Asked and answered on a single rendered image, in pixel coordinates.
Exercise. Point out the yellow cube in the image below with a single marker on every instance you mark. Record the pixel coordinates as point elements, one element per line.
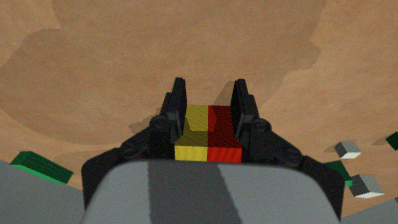
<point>193,144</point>

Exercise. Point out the red cube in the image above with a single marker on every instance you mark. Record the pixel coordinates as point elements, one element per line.
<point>222,146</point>

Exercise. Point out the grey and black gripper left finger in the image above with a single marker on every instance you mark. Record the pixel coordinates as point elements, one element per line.
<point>154,142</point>

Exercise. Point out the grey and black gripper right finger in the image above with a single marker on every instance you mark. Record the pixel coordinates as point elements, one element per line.
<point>260,145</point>

